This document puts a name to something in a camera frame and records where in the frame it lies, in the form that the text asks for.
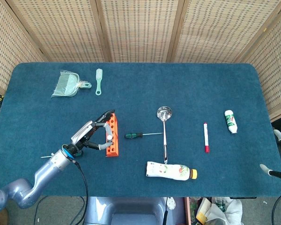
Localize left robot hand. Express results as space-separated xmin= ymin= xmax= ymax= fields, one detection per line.
xmin=70 ymin=109 xmax=116 ymax=157

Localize teal and black screwdriver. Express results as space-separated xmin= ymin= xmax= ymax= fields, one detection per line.
xmin=40 ymin=151 xmax=84 ymax=159

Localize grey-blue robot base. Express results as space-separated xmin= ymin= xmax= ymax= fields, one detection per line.
xmin=84 ymin=196 xmax=187 ymax=225

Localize orange tool holder block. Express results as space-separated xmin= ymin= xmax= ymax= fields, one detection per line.
xmin=106 ymin=112 xmax=120 ymax=158

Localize green and black screwdriver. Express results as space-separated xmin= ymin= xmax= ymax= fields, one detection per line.
xmin=124 ymin=132 xmax=164 ymax=139

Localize green dustpan in plastic bag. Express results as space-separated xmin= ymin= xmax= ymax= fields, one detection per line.
xmin=51 ymin=69 xmax=92 ymax=98

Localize green brush with white bristles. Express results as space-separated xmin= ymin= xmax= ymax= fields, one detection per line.
xmin=95 ymin=68 xmax=103 ymax=96

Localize small white and green bottle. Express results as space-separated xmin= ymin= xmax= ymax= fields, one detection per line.
xmin=224 ymin=110 xmax=238 ymax=135

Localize blue carpet table cover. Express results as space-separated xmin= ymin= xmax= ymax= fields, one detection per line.
xmin=0 ymin=62 xmax=281 ymax=198

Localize white plastic bag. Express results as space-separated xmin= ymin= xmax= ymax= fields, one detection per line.
xmin=196 ymin=197 xmax=243 ymax=225

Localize white marker with red cap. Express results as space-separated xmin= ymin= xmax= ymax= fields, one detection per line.
xmin=203 ymin=122 xmax=211 ymax=154

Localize white drink bottle, yellow cap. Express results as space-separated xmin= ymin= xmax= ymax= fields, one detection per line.
xmin=145 ymin=161 xmax=198 ymax=181

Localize brown wooden box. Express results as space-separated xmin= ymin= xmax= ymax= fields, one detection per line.
xmin=184 ymin=197 xmax=192 ymax=225

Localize white perforated metal plate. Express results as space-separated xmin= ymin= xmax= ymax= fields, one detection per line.
xmin=167 ymin=196 xmax=177 ymax=212

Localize woven wicker folding screen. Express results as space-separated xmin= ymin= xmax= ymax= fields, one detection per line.
xmin=0 ymin=0 xmax=281 ymax=122

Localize black floor cable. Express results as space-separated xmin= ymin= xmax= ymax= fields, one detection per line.
xmin=271 ymin=189 xmax=281 ymax=225
xmin=34 ymin=196 xmax=85 ymax=225

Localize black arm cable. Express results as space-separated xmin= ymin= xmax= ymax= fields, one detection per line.
xmin=71 ymin=159 xmax=89 ymax=225

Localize steel ladle with black handle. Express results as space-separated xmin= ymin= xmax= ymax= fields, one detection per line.
xmin=156 ymin=105 xmax=173 ymax=164

